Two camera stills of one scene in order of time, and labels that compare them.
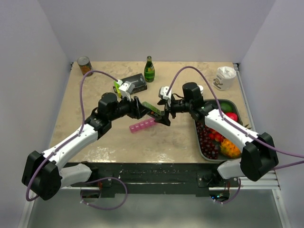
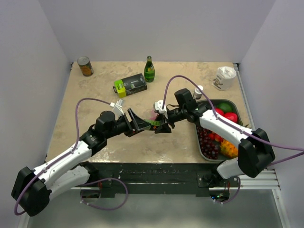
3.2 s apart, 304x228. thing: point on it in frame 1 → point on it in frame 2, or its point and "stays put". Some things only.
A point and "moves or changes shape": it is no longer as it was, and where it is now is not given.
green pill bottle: x=148 y=106 → x=156 y=123
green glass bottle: x=149 y=71 stays put
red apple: x=232 y=115 stays put
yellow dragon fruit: x=229 y=149 stays put
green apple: x=226 y=107 stays put
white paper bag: x=225 y=79 stays put
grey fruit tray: x=214 y=146 stays put
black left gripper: x=137 y=110 → x=136 y=126
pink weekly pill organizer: x=143 y=124 moves or changes shape
